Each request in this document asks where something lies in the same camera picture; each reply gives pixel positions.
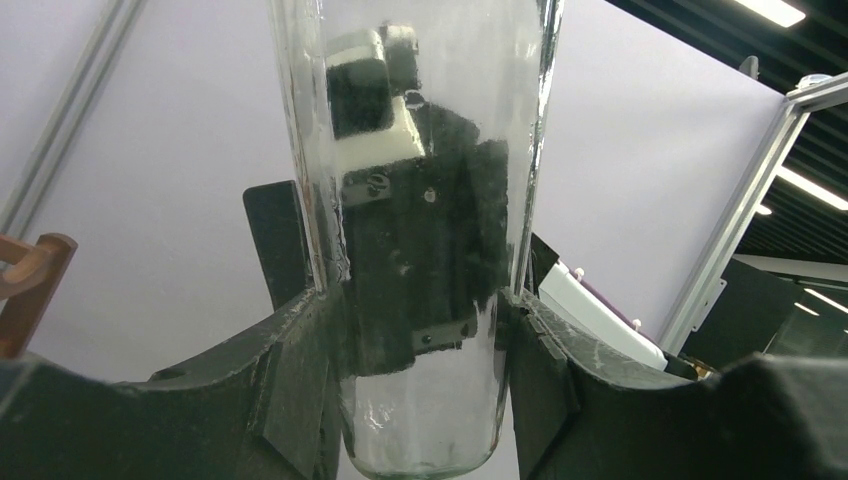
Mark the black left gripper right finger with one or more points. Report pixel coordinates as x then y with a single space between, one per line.
581 410

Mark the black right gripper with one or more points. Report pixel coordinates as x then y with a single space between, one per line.
275 219

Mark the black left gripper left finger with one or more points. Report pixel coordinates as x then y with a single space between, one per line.
257 406

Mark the clear bottle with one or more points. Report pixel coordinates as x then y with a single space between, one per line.
417 129

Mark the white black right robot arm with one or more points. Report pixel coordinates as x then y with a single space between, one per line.
575 301

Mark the brown wooden wine rack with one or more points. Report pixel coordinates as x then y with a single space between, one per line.
28 285

